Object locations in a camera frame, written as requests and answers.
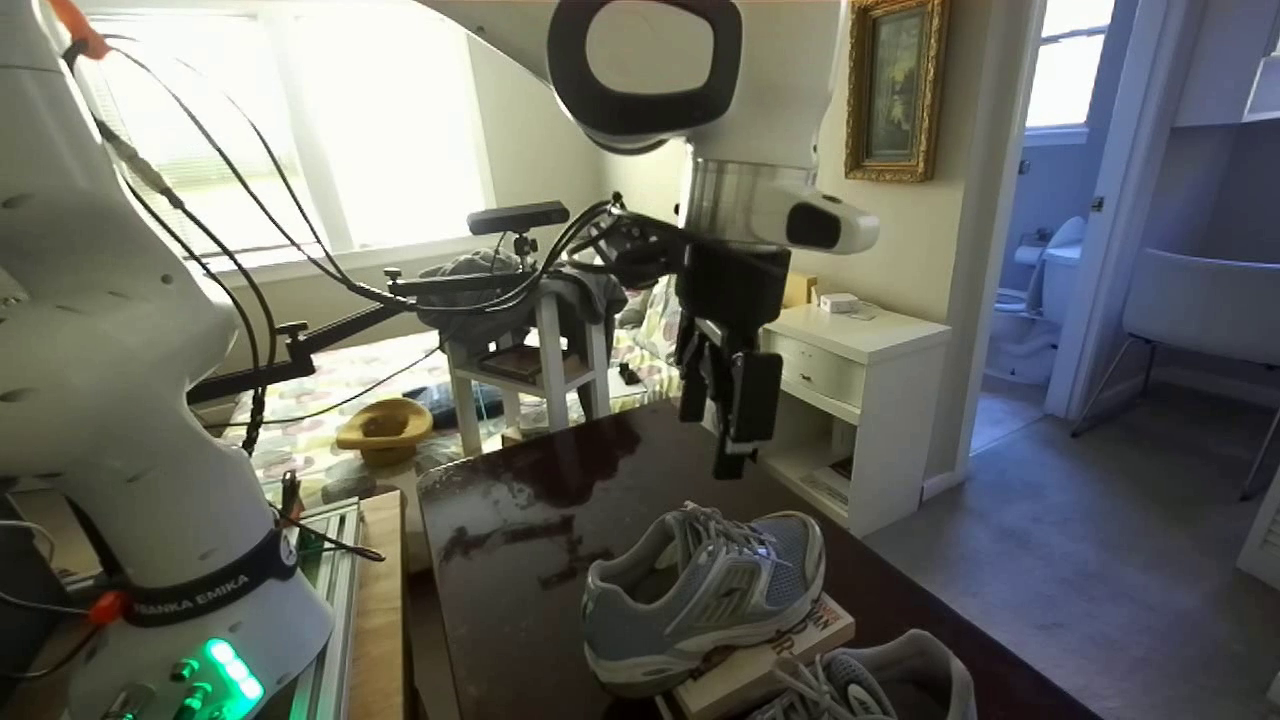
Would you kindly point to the white stool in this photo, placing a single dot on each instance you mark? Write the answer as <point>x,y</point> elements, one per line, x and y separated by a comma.
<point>551,360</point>

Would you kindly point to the gold framed picture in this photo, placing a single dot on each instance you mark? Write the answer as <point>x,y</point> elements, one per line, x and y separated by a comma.
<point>893,84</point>

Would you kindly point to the aluminium profile rail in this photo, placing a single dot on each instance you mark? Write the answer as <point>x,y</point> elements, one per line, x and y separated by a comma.
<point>335,587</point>

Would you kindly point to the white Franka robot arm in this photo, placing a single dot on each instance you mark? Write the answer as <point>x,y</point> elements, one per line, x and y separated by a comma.
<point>106,373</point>

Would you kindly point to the grey blue trainer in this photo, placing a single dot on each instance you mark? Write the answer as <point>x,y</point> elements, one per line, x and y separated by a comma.
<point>707,587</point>
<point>884,683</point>

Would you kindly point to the white paperback book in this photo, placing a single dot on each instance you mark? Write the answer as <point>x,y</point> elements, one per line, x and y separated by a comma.
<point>744,674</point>

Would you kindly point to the white freestanding tub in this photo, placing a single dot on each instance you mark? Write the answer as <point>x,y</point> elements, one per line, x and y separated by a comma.
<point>1201,302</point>

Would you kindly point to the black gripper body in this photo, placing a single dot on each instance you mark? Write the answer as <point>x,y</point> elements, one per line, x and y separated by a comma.
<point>734,285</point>

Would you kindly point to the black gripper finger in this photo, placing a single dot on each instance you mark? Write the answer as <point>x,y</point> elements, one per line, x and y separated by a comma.
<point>694,373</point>
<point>744,404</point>

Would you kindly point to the dark camera mount head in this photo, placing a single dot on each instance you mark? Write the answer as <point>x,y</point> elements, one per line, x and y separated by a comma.
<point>466,302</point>

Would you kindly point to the black stereo camera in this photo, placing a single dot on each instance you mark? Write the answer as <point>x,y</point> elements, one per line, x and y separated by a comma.
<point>516,216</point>

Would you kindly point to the black boom rod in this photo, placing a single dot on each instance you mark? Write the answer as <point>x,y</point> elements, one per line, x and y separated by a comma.
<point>335,344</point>

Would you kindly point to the white toilet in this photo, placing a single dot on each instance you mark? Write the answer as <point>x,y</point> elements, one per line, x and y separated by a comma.
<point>1052,302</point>

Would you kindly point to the large bright window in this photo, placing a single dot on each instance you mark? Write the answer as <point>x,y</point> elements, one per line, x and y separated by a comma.
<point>385,122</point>

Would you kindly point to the yellow bowl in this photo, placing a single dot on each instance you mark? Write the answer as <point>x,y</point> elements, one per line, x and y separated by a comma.
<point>385,428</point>

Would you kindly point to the black red clamp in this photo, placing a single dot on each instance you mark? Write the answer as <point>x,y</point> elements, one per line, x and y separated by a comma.
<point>289,506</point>

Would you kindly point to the white nightstand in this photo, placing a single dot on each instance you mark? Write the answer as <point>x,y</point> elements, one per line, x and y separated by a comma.
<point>862,400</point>

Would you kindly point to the white door frame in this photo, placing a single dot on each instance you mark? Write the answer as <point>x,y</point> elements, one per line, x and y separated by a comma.
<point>995,240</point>

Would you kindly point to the small bright window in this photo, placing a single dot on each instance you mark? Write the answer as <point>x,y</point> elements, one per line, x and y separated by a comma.
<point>1066,60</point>

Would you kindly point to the small white box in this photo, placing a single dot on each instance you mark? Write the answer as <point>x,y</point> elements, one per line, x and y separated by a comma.
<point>843,306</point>

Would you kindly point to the white door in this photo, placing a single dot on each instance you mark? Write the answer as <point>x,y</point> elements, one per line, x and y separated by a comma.
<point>1107,201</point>

